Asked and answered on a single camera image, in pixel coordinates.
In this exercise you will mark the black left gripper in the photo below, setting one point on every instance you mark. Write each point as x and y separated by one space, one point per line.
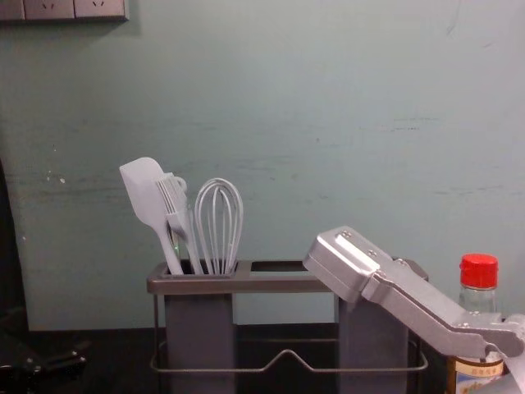
10 267

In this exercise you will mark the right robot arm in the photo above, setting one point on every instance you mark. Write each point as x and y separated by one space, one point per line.
410 299

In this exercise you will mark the grey plastic utensil holder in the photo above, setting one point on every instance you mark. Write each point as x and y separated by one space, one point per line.
199 340
369 349

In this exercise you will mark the grey silicone spatula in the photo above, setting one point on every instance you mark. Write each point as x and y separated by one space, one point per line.
141 184

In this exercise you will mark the grey slotted turner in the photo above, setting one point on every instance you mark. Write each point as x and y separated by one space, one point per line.
174 197

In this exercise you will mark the grey silicone whisk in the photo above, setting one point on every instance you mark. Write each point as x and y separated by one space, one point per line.
205 213

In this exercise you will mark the black rack with steel bars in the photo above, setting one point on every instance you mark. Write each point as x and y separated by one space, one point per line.
270 283

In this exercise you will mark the clear bottle with red cap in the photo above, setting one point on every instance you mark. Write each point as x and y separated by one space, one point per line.
479 271

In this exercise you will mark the grey wall socket panel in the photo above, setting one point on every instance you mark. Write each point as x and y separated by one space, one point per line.
61 9

